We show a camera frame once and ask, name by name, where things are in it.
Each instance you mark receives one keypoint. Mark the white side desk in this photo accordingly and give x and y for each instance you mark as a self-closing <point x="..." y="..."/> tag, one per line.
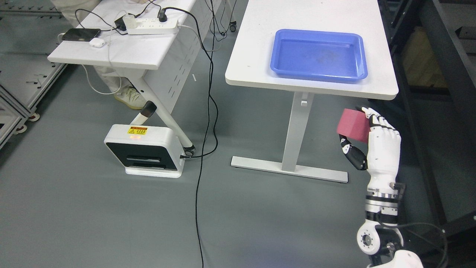
<point x="156" y="65"/>

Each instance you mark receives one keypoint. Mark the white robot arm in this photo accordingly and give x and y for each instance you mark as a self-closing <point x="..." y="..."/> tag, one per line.
<point x="379" y="236"/>

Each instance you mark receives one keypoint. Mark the person's shoe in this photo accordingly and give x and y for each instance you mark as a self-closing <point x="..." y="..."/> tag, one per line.
<point x="130" y="97"/>

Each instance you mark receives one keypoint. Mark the black power adapter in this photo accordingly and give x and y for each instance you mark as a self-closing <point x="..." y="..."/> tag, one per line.
<point x="120" y="24"/>

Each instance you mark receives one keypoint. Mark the white table with tray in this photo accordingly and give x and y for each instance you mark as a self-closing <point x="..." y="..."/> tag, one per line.
<point x="249" y="67"/>

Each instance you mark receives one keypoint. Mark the white earbuds case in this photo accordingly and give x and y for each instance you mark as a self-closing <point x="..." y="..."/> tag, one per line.
<point x="97" y="43"/>

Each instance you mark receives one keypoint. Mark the white floor device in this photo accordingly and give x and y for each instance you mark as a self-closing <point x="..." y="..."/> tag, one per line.
<point x="145" y="150"/>

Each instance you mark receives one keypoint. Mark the blue plastic tray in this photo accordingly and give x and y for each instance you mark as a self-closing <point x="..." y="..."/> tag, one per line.
<point x="335" y="57"/>

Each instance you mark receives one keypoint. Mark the aluminium frame rack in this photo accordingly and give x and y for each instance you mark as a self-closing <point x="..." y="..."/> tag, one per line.
<point x="28" y="35"/>

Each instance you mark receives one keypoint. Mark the black metal shelf right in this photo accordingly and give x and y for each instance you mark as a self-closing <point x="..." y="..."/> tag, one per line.
<point x="432" y="44"/>

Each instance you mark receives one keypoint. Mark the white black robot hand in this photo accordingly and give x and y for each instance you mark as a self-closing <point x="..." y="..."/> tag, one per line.
<point x="380" y="156"/>

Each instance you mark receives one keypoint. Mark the pink foam block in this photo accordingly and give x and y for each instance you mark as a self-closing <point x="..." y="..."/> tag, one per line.
<point x="354" y="124"/>

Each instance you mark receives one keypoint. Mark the black smartphone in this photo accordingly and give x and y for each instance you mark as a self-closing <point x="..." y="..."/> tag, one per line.
<point x="80" y="34"/>

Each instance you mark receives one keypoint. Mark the white power strip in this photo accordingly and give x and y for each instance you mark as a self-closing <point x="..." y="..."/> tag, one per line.
<point x="150" y="26"/>

